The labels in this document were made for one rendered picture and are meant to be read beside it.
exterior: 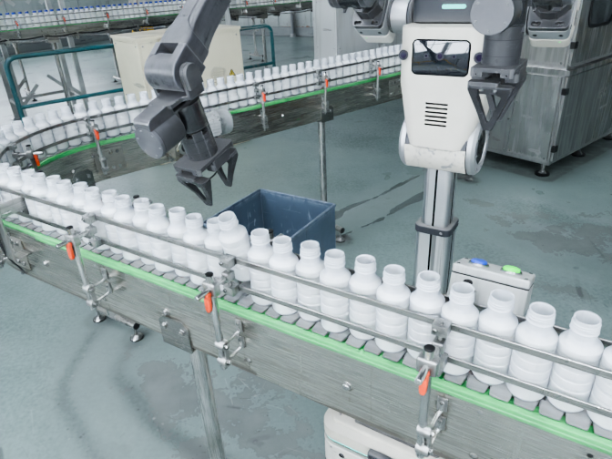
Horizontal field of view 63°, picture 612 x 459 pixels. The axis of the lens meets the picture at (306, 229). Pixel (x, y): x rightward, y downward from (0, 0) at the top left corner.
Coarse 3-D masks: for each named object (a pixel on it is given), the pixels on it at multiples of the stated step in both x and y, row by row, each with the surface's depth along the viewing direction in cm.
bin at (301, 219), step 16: (256, 192) 176; (272, 192) 175; (240, 208) 170; (256, 208) 178; (272, 208) 178; (288, 208) 174; (304, 208) 170; (320, 208) 166; (240, 224) 172; (256, 224) 180; (272, 224) 181; (288, 224) 177; (304, 224) 173; (320, 224) 157; (304, 240) 151; (320, 240) 159; (320, 256) 162
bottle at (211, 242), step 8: (208, 224) 106; (216, 224) 105; (216, 232) 106; (208, 240) 107; (216, 240) 106; (208, 248) 107; (216, 248) 106; (208, 256) 108; (208, 264) 110; (216, 264) 108; (216, 272) 109; (232, 280) 111
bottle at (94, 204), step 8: (88, 192) 125; (96, 192) 126; (88, 200) 126; (96, 200) 126; (88, 208) 126; (96, 208) 126; (88, 224) 128; (96, 224) 128; (104, 232) 129; (104, 248) 131
